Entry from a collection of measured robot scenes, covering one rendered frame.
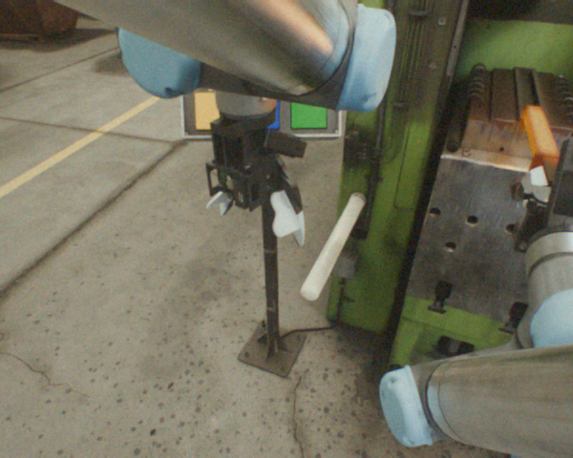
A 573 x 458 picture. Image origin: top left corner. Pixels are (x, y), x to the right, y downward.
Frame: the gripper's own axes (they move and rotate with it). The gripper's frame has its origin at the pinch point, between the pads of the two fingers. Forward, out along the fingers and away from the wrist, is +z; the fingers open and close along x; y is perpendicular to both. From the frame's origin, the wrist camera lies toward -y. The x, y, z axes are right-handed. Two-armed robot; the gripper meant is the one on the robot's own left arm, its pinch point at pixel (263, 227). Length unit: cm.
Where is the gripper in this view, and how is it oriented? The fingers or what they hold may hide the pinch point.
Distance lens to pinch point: 62.7
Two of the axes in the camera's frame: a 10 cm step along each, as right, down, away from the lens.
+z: 0.0, 7.9, 6.1
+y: -5.3, 5.2, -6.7
